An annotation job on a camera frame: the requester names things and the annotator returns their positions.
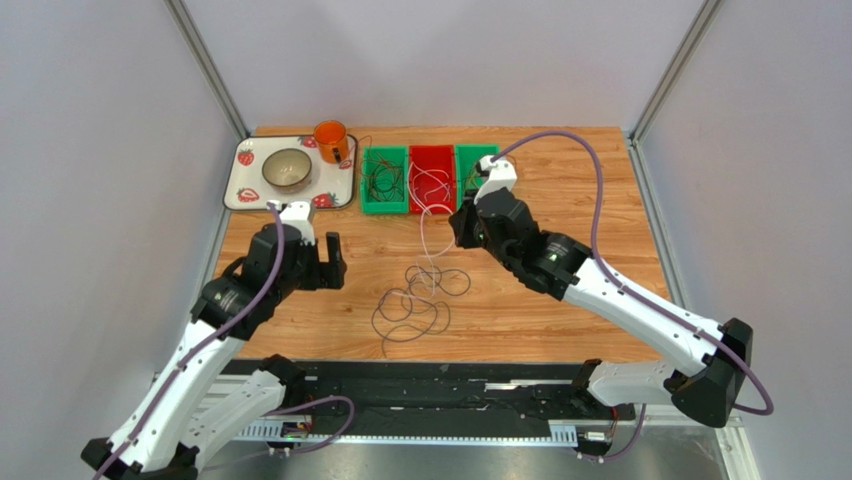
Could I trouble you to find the aluminium frame rail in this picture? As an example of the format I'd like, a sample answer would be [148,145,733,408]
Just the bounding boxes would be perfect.
[119,372,760,480]

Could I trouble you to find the dark purple wire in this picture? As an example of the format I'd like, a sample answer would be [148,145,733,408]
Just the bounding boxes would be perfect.
[369,264,473,359]

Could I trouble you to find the green bin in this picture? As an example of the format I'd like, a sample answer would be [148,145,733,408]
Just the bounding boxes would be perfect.
[454,143,500,208]
[360,145,409,215]

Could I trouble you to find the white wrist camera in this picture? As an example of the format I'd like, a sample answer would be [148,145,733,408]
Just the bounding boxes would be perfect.
[474,155,518,204]
[266,200,316,245]

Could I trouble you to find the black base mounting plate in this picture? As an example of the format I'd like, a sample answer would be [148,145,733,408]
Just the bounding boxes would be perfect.
[283,360,638,438]

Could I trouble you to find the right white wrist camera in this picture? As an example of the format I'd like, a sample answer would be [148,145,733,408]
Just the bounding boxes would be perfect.
[474,155,518,204]

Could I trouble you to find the black wires in bin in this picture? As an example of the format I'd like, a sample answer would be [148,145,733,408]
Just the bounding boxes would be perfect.
[368,158,406,204]

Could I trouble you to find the red bin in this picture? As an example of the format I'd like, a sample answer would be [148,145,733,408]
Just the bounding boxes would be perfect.
[406,145,456,214]

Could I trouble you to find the left green bin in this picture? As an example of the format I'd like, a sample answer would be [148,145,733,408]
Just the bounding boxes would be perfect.
[360,145,409,215]

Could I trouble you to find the yellow green wires in bin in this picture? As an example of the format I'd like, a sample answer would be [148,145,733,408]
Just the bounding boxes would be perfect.
[463,156,518,194]

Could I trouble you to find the right green bin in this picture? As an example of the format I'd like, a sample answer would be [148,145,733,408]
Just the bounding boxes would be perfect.
[454,143,500,208]

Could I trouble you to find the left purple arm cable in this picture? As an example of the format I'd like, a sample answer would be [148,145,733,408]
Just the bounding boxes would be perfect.
[93,203,357,480]

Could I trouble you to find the beige ceramic bowl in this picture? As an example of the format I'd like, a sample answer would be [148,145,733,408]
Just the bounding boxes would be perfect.
[261,148,313,193]

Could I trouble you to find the red wire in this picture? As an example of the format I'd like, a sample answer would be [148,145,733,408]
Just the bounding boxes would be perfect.
[350,134,409,201]

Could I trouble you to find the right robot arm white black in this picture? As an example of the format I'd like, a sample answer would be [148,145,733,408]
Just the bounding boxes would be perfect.
[449,188,753,428]

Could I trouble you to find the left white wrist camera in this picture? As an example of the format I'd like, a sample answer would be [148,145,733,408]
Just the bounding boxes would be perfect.
[266,200,316,245]

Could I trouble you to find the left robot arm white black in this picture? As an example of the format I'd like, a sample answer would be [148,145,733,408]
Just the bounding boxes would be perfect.
[81,222,346,479]

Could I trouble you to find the orange mug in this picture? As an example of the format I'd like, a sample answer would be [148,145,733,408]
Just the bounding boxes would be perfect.
[313,120,349,164]

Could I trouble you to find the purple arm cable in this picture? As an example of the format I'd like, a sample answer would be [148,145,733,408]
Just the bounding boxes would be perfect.
[492,129,776,463]
[93,203,357,480]

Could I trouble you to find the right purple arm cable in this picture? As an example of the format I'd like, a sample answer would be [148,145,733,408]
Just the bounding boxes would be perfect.
[492,129,776,463]

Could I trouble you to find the strawberry pattern tray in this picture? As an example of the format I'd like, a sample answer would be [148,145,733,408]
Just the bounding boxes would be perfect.
[223,135,358,211]

